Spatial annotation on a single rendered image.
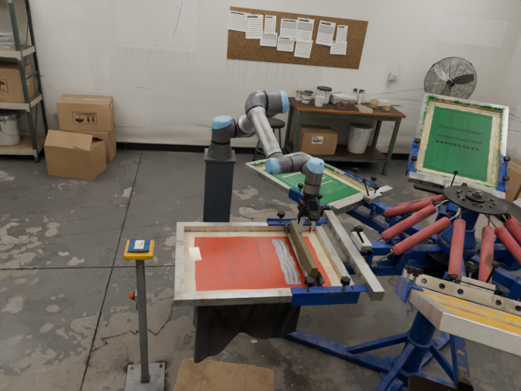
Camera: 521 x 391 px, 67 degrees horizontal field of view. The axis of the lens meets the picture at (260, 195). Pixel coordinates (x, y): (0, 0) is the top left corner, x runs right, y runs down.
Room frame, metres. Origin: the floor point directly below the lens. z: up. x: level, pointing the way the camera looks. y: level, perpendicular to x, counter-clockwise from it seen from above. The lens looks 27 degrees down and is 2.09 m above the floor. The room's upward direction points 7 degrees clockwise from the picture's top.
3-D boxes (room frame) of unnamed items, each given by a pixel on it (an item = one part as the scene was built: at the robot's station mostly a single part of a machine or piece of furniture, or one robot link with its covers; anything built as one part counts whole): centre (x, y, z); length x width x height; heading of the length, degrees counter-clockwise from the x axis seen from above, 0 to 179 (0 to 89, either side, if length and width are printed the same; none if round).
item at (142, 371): (1.53, 0.55, 0.48); 0.22 x 0.22 x 0.96; 13
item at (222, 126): (2.23, 0.27, 1.37); 0.13 x 0.12 x 0.14; 120
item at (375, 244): (1.66, -0.58, 1.02); 0.17 x 0.06 x 0.05; 103
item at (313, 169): (1.61, -0.22, 1.42); 0.09 x 0.08 x 0.11; 30
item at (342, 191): (2.44, -0.44, 1.05); 1.08 x 0.61 x 0.23; 43
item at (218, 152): (2.22, 0.28, 1.25); 0.15 x 0.15 x 0.10
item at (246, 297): (1.54, -0.03, 0.97); 0.79 x 0.58 x 0.04; 103
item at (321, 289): (1.32, -0.32, 0.98); 0.30 x 0.05 x 0.07; 103
